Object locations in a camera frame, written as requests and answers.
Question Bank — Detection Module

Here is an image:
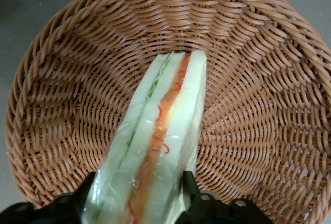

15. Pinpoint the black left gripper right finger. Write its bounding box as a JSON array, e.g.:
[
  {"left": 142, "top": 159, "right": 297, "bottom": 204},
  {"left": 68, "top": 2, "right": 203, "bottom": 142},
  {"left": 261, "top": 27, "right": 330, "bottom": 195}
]
[{"left": 175, "top": 171, "right": 262, "bottom": 224}]

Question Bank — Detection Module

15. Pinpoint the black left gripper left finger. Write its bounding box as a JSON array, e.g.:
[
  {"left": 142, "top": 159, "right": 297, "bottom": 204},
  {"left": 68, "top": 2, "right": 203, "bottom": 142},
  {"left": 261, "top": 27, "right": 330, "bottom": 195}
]
[{"left": 49, "top": 171, "right": 95, "bottom": 224}]

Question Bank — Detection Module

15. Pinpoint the triangular sandwich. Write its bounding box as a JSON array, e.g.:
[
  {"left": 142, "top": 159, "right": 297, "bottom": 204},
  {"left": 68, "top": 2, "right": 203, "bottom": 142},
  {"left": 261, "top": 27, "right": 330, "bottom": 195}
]
[{"left": 80, "top": 49, "right": 209, "bottom": 224}]

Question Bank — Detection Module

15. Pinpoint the round brown wicker basket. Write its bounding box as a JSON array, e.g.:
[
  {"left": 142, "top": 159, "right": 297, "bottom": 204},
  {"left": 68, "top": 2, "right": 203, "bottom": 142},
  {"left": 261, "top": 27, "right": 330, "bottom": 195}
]
[{"left": 5, "top": 0, "right": 331, "bottom": 224}]

